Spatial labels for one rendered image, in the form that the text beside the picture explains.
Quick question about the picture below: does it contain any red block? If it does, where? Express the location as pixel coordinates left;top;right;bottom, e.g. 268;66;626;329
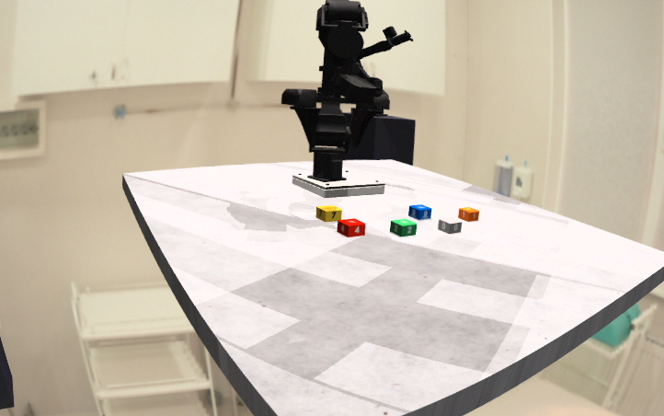
337;218;366;237

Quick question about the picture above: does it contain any yellow block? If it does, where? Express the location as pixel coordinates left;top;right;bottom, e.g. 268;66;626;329
316;205;342;222

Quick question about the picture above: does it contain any blue block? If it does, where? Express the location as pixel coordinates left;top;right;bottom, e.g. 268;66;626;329
408;204;431;220

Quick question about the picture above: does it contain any orange block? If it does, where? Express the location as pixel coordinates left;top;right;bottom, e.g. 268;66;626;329
458;207;479;222

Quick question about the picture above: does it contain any green block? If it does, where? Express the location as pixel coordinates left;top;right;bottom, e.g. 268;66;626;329
390;219;417;237

